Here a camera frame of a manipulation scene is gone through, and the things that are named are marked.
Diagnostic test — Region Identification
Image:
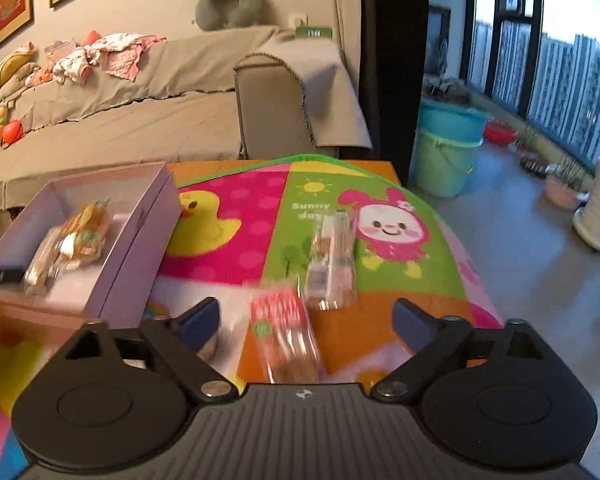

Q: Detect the dark curtain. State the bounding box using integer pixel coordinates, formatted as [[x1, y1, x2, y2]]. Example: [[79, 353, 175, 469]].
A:
[[360, 0, 431, 196]]

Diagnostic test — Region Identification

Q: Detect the pink flower pot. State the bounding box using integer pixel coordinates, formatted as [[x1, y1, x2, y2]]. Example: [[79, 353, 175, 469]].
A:
[[544, 175, 584, 211]]

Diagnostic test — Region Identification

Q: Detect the green plastic bucket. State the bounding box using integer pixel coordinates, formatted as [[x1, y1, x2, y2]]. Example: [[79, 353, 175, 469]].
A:
[[412, 127, 484, 199]]

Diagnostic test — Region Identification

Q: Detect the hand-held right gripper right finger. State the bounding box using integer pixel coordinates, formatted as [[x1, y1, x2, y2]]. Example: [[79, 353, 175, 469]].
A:
[[370, 297, 537, 403]]

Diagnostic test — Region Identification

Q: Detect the pink cardboard box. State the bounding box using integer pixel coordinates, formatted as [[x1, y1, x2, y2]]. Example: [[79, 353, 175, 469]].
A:
[[0, 161, 183, 322]]

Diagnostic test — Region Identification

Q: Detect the small bread packet yellow label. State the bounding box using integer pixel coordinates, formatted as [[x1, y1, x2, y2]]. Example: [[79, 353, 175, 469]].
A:
[[59, 199, 114, 262]]

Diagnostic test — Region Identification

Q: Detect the pile of pink baby clothes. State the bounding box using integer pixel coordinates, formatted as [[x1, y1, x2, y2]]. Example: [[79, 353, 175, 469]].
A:
[[45, 32, 168, 83]]

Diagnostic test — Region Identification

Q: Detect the beige sofa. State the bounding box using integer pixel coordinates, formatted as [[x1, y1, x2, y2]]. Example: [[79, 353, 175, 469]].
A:
[[0, 25, 373, 241]]

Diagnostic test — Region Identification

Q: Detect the red snack packet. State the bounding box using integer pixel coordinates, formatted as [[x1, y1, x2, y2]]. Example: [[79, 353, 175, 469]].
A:
[[249, 282, 324, 386]]

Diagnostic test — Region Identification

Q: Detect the grey-beige sofa cover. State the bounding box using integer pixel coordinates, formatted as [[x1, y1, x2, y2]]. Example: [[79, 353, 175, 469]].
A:
[[0, 25, 373, 221]]

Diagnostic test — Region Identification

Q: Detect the yellow pink folded blanket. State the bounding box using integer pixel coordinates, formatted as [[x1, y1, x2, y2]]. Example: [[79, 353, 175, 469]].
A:
[[0, 42, 42, 106]]

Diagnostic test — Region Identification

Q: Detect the red plastic basin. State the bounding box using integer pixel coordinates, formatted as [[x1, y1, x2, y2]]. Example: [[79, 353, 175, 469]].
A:
[[482, 120, 519, 146]]

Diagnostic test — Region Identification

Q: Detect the grey neck pillow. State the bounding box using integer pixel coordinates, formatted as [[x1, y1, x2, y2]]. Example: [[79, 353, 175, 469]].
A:
[[194, 0, 272, 31]]

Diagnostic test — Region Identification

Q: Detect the colourful cartoon play mat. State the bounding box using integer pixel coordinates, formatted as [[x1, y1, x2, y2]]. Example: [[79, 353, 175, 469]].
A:
[[0, 154, 506, 480]]

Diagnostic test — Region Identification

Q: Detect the clear plastic snack packet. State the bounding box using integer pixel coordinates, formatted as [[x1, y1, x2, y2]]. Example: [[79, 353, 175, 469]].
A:
[[22, 230, 77, 297], [302, 208, 359, 311]]

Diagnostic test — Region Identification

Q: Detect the black window frame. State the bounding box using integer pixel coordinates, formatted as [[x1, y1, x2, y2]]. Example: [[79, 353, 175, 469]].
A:
[[427, 0, 600, 171]]

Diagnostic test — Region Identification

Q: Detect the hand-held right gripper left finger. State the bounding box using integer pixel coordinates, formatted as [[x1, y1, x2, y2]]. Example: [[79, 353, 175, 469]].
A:
[[65, 296, 238, 402]]

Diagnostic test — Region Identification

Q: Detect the blue plastic tub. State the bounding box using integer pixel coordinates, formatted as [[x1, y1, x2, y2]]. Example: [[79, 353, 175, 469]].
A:
[[419, 97, 488, 144]]

